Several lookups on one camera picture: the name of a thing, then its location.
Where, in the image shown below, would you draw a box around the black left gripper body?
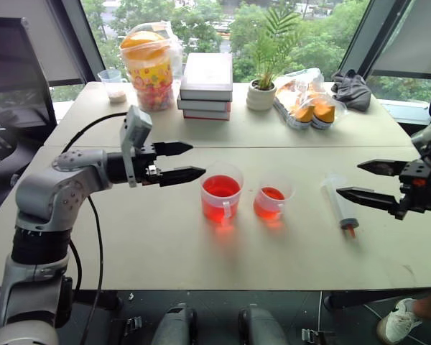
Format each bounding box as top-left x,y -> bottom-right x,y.
133,142 -> 163,187

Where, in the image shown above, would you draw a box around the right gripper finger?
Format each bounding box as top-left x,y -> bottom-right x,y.
356,159 -> 407,178
335,186 -> 405,216

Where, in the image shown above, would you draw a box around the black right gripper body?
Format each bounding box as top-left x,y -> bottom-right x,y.
392,158 -> 431,221

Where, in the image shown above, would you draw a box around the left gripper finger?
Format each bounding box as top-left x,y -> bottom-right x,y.
154,141 -> 195,157
159,165 -> 207,188

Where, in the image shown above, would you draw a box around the clear plastic syringe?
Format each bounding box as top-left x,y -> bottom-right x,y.
320,172 -> 361,241

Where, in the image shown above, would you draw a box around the large beaker red liquid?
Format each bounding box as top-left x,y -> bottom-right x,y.
199,162 -> 245,226

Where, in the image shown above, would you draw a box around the clear measuring cup white grains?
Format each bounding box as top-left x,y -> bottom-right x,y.
97,68 -> 129,106

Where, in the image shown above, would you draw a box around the small beaker red liquid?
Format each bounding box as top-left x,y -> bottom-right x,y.
252,175 -> 297,222

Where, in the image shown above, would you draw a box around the red-edged white book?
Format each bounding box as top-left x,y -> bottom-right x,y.
182,108 -> 232,121

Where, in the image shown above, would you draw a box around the thin white book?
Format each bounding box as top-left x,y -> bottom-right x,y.
176,97 -> 233,113

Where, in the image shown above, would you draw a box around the bagged candy jar orange lid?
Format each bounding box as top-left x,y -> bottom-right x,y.
119,21 -> 185,113

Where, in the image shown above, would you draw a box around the thick white-covered book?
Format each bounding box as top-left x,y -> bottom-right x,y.
179,52 -> 235,103

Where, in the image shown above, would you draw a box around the grey crumpled cloth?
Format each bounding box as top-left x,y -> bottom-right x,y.
330,68 -> 374,113

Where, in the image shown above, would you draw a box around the black table foot bar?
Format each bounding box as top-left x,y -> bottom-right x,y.
323,288 -> 431,311

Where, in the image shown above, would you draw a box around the potted green plant white pot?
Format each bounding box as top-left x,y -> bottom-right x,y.
246,6 -> 305,112

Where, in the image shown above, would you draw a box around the white sneaker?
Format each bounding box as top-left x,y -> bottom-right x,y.
376,298 -> 424,345

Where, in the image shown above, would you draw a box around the black office chair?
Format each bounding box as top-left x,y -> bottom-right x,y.
0,121 -> 46,188

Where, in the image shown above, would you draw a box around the dark rounded grey shape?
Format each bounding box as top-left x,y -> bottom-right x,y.
151,303 -> 199,345
237,303 -> 289,345

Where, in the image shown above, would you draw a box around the black monitor screen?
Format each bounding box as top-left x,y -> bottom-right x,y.
0,15 -> 58,131

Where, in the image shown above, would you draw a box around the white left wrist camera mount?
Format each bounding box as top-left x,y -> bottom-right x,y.
119,104 -> 154,189

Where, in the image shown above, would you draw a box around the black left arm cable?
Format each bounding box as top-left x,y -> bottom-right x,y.
59,111 -> 129,342

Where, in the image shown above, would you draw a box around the metal strap buckle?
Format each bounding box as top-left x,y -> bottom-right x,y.
123,315 -> 144,338
300,328 -> 321,345

